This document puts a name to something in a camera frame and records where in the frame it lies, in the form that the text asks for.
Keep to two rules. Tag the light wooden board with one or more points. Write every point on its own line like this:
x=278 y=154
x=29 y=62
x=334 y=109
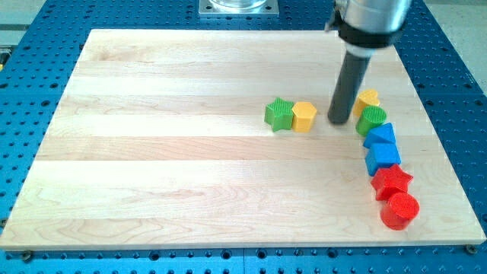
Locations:
x=159 y=142

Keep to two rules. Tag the red cylinder block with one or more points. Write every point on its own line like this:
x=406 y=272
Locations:
x=399 y=211

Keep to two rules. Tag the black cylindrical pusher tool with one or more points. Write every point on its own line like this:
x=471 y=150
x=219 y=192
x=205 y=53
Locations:
x=353 y=68

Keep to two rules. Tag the green cylinder block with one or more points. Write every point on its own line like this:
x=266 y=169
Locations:
x=370 y=118

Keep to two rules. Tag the board clamp screw left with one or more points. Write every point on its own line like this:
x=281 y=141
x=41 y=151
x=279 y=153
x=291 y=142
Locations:
x=26 y=256

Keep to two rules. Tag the blue triangle block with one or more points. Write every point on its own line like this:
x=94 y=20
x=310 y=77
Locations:
x=381 y=134

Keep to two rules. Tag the yellow hexagon block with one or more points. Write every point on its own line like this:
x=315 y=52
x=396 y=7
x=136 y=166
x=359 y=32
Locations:
x=304 y=116

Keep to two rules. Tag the green star block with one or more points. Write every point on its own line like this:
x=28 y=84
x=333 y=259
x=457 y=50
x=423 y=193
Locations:
x=279 y=114

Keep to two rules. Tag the board clamp screw right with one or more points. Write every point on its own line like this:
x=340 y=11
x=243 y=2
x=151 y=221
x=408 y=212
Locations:
x=471 y=249

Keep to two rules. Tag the red star block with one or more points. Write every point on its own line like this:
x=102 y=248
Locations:
x=390 y=180

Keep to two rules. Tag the board clamp screw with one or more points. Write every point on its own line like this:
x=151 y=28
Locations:
x=26 y=256
x=471 y=249

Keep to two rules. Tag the blue cube block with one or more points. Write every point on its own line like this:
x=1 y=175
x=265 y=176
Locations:
x=381 y=155

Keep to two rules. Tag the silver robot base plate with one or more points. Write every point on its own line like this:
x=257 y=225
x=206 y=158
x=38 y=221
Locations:
x=215 y=8

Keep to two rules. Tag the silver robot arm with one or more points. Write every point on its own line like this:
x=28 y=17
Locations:
x=364 y=26

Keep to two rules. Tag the yellow heart block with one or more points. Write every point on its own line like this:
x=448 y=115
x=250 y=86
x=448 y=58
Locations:
x=366 y=98

